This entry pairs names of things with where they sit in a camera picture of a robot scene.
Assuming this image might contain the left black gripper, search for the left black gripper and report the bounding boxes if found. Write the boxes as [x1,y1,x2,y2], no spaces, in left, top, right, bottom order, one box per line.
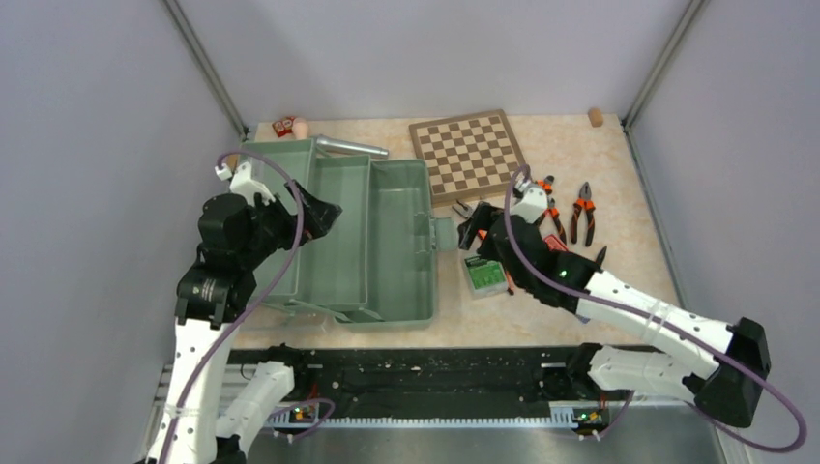
[239,178,341,268]

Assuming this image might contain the green screw bit box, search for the green screw bit box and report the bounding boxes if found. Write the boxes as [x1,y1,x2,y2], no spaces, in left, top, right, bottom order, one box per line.
[462,254,510,299]

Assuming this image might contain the green plastic tool box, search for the green plastic tool box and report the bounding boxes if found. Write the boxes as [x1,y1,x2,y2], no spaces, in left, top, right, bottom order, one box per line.
[243,140,457,333]

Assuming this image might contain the orange diagonal cutters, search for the orange diagonal cutters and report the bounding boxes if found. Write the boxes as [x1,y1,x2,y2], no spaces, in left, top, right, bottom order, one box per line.
[537,175,555,195]

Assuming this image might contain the large orange pliers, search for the large orange pliers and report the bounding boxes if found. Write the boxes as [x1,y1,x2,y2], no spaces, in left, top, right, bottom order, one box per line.
[452,200,475,220]

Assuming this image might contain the red tool card pack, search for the red tool card pack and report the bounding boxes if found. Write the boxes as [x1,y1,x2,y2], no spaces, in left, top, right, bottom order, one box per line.
[543,234,569,253]

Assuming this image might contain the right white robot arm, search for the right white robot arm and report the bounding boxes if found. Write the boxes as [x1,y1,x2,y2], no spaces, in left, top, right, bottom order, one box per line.
[456,202,771,428]

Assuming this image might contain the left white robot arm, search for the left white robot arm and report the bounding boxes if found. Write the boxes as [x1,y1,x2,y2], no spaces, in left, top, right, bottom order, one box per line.
[143,182,342,463]

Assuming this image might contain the wooden chessboard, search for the wooden chessboard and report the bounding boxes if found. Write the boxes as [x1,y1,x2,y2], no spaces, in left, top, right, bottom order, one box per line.
[408,109,525,207]

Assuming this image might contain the small orange pliers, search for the small orange pliers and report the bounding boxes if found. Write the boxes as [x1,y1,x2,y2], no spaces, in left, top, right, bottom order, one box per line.
[536,196,567,244]

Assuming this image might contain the small red printed box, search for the small red printed box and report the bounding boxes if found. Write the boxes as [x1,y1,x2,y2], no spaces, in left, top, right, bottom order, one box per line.
[271,116,297,139]

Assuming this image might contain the wooden handle hammer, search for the wooden handle hammer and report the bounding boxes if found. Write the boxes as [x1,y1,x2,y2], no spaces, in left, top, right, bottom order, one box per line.
[291,117,390,160]

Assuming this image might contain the orange handled pliers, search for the orange handled pliers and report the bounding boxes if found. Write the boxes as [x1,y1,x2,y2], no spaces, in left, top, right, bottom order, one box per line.
[569,182,598,248]

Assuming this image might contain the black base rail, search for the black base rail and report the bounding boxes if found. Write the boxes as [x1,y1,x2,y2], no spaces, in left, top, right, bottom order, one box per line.
[228,345,628,420]

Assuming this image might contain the aluminium frame post left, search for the aluminium frame post left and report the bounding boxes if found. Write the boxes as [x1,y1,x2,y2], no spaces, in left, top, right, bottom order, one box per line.
[159,0,249,141]

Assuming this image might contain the aluminium frame post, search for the aluminium frame post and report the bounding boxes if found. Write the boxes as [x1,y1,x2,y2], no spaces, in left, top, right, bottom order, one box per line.
[159,0,249,141]
[621,0,710,133]

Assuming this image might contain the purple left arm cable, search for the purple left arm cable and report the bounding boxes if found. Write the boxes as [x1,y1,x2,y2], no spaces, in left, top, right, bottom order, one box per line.
[157,150,336,464]

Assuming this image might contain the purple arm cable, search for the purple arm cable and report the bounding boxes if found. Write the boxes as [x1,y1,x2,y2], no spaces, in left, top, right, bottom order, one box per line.
[157,150,336,464]
[503,164,808,454]

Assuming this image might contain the aluminium frame post right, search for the aluminium frame post right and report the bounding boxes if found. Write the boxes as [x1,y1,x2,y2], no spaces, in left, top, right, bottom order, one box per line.
[621,0,710,133]

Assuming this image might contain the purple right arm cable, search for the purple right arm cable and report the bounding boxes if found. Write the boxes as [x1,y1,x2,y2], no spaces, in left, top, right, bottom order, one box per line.
[503,164,808,454]

